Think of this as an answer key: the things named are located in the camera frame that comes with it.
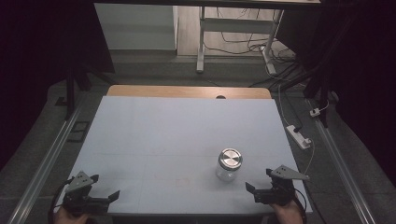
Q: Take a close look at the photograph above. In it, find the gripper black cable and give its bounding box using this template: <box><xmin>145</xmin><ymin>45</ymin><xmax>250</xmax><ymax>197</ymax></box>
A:
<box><xmin>48</xmin><ymin>176</ymin><xmax>76</xmax><ymax>224</ymax></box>
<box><xmin>292</xmin><ymin>186</ymin><xmax>308</xmax><ymax>224</ymax></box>

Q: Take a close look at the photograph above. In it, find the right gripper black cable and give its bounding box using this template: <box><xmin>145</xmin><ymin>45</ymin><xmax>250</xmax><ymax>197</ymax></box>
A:
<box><xmin>292</xmin><ymin>186</ymin><xmax>308</xmax><ymax>224</ymax></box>

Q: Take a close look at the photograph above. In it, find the black rectangular floor frame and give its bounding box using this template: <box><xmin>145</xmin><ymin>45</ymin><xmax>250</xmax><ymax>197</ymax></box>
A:
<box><xmin>67</xmin><ymin>120</ymin><xmax>92</xmax><ymax>144</ymax></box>

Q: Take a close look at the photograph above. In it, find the white-legged desk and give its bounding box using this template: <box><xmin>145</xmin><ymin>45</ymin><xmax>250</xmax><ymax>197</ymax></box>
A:
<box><xmin>92</xmin><ymin>0</ymin><xmax>321</xmax><ymax>76</ymax></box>

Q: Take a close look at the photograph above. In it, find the person's left hand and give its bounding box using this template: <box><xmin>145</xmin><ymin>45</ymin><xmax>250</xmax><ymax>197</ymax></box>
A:
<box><xmin>53</xmin><ymin>205</ymin><xmax>90</xmax><ymax>224</ymax></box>

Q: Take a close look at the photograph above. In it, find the wooden table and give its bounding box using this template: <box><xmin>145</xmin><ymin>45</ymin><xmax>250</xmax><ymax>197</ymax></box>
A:
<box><xmin>106</xmin><ymin>84</ymin><xmax>273</xmax><ymax>100</ymax></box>

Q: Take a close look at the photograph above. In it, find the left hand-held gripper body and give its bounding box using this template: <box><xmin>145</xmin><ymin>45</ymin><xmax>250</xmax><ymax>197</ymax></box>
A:
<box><xmin>62</xmin><ymin>171</ymin><xmax>110</xmax><ymax>217</ymax></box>

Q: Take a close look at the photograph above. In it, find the aluminium floor rail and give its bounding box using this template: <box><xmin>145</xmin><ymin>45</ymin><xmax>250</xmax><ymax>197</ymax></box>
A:
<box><xmin>7</xmin><ymin>102</ymin><xmax>85</xmax><ymax>224</ymax></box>
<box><xmin>306</xmin><ymin>99</ymin><xmax>377</xmax><ymax>224</ymax></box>

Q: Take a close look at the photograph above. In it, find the person's right hand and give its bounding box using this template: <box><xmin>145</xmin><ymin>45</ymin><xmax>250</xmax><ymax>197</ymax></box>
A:
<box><xmin>270</xmin><ymin>199</ymin><xmax>304</xmax><ymax>224</ymax></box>

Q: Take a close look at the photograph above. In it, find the clear glass jar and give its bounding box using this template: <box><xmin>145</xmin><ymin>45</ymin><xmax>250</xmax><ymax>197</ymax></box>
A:
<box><xmin>215</xmin><ymin>158</ymin><xmax>242</xmax><ymax>183</ymax></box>

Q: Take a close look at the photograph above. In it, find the black curtain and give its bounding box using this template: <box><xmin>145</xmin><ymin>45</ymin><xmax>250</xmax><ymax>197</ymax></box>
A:
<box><xmin>0</xmin><ymin>0</ymin><xmax>116</xmax><ymax>171</ymax></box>
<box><xmin>276</xmin><ymin>0</ymin><xmax>396</xmax><ymax>188</ymax></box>

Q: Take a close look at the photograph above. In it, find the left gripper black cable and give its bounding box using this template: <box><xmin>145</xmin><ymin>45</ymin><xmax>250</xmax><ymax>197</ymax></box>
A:
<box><xmin>48</xmin><ymin>176</ymin><xmax>76</xmax><ymax>224</ymax></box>

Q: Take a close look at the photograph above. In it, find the white power strip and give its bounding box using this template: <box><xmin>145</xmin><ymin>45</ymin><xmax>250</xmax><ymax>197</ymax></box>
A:
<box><xmin>286</xmin><ymin>124</ymin><xmax>312</xmax><ymax>150</ymax></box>

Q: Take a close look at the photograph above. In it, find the black metal stand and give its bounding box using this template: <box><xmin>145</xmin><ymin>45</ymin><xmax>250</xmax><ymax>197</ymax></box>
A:
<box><xmin>303</xmin><ymin>62</ymin><xmax>337</xmax><ymax>129</ymax></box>
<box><xmin>55</xmin><ymin>62</ymin><xmax>116</xmax><ymax>120</ymax></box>

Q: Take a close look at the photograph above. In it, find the pale blue table mat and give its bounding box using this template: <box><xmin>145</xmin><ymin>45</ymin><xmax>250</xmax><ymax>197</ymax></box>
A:
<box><xmin>53</xmin><ymin>95</ymin><xmax>313</xmax><ymax>216</ymax></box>

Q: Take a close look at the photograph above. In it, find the thin white cable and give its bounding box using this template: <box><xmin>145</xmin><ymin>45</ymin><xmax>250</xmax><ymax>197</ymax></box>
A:
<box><xmin>277</xmin><ymin>83</ymin><xmax>316</xmax><ymax>175</ymax></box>

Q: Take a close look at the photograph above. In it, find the tangle of black floor cables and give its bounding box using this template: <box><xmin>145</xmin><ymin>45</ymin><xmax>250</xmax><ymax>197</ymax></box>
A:
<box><xmin>204</xmin><ymin>7</ymin><xmax>302</xmax><ymax>89</ymax></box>

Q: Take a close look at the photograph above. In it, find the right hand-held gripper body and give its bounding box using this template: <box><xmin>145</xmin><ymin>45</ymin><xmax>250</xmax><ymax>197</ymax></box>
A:
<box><xmin>253</xmin><ymin>164</ymin><xmax>311</xmax><ymax>207</ymax></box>

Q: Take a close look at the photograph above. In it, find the round silver metal lid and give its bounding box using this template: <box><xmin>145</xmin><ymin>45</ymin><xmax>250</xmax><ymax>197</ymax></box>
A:
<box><xmin>218</xmin><ymin>147</ymin><xmax>244</xmax><ymax>172</ymax></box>

